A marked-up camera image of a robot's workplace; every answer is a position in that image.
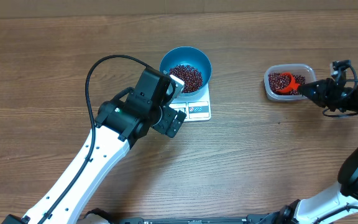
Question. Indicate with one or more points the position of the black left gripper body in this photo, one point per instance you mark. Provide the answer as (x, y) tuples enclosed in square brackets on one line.
[(171, 121)]

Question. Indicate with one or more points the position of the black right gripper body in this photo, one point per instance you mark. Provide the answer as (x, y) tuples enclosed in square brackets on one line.
[(324, 93)]

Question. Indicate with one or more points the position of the red plastic scoop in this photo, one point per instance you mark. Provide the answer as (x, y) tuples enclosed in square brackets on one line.
[(293, 85)]

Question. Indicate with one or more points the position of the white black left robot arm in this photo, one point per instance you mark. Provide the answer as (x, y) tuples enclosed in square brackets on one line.
[(119, 124)]

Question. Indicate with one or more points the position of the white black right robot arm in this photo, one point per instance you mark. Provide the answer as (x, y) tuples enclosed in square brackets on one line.
[(340, 199)]

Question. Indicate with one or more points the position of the white digital kitchen scale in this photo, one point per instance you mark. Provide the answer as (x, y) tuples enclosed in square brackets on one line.
[(197, 105)]

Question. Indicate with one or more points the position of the red beans in bowl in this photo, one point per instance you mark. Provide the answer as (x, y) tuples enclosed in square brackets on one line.
[(190, 75)]

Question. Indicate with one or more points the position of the blue plastic bowl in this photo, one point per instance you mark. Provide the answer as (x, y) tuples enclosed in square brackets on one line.
[(188, 56)]

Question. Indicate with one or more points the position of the clear plastic food container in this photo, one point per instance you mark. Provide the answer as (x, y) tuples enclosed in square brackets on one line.
[(295, 69)]

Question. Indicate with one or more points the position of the red adzuki beans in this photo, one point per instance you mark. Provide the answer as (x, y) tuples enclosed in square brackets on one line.
[(275, 81)]

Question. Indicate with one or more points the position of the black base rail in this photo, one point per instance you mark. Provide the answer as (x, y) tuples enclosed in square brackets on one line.
[(99, 216)]

